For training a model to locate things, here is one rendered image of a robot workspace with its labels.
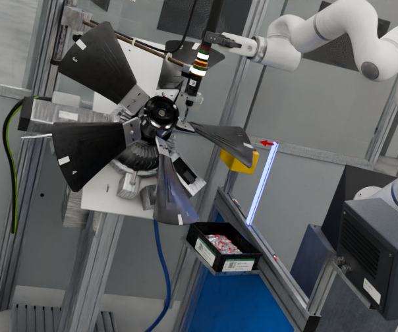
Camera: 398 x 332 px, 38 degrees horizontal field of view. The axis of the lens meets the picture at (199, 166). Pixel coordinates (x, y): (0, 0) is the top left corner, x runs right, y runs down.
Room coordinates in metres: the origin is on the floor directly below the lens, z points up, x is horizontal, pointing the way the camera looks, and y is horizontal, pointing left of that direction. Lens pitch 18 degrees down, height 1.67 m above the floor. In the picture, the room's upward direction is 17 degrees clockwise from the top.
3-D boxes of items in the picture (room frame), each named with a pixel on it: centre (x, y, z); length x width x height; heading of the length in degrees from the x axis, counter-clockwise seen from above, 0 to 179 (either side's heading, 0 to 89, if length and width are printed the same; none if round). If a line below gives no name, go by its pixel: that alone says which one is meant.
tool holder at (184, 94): (1.88, 0.10, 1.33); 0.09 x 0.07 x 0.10; 56
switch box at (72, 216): (2.10, 0.42, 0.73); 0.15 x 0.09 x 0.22; 21
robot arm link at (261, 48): (1.93, -0.07, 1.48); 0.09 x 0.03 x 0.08; 21
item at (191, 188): (1.92, 0.05, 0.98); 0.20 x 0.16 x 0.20; 21
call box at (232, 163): (2.27, -0.14, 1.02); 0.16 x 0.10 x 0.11; 21
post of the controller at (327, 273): (1.50, -0.44, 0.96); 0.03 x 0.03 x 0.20; 21
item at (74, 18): (2.22, 0.61, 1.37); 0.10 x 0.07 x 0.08; 56
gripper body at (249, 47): (1.91, -0.01, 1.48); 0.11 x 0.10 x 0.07; 111
